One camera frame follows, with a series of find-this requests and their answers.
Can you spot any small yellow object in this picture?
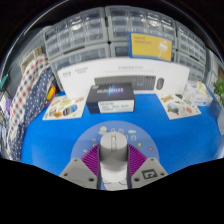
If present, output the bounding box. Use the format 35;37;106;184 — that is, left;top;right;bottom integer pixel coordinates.
46;84;57;102

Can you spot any white computer mouse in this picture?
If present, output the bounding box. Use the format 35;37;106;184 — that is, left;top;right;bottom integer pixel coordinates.
98;131;129;184

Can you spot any clear plastic packet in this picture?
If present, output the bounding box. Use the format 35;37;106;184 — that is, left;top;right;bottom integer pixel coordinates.
182;79;214;108

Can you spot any white woven basket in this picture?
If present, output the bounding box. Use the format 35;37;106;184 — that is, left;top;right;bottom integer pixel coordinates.
20;46;44;74

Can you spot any yellow and blue box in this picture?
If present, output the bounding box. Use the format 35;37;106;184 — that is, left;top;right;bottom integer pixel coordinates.
129;31;174;63

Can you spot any colourful sticker sheet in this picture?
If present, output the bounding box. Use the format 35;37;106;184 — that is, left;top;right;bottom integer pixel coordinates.
155;93;202;120
42;95;87;121

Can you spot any grey small-drawer cabinet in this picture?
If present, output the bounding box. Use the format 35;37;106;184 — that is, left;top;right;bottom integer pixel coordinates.
174;51;205;83
105;4;178;43
174;21;206;59
44;7;110;63

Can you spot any small black box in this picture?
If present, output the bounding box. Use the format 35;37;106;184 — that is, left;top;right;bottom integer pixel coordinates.
85;83;136;115

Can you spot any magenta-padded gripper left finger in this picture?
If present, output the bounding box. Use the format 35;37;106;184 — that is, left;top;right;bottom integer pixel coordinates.
59;143;102;190

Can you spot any purple object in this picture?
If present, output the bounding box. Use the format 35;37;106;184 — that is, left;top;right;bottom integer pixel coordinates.
4;98;13;115

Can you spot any long white keyboard box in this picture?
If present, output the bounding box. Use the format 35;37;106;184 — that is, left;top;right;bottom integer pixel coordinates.
57;56;191;101

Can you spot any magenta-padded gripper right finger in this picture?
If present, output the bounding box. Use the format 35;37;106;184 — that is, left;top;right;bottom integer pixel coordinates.
126;143;169;190

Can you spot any red blue checkered cloth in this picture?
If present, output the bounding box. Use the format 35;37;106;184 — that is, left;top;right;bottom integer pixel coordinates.
7;54;51;144

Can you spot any green plant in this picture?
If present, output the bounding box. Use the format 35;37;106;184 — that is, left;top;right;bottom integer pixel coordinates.
212;77;224;108

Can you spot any teal object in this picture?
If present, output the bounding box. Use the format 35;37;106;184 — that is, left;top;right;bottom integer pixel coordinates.
0;73;9;90

